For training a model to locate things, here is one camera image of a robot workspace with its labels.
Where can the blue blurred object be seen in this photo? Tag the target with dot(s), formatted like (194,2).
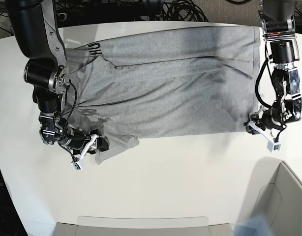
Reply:
(254,226)

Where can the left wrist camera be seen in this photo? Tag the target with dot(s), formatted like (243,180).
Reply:
(273,146)

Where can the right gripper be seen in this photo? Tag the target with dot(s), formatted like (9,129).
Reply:
(75,142)

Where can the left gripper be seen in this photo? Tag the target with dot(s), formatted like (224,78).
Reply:
(262,122)

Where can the grey tray at bottom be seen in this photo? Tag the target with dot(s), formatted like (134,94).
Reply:
(102,226)

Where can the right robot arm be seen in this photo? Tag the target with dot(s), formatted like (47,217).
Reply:
(34,24)

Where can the grey T-shirt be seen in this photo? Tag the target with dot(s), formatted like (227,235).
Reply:
(178,82)

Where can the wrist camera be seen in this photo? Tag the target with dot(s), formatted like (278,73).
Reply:
(273,146)
(76,166)

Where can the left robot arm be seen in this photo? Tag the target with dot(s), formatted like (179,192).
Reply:
(281,49)

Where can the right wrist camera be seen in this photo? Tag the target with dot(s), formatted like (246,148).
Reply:
(76,166)

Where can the grey box at right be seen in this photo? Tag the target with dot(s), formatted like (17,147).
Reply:
(281,203)

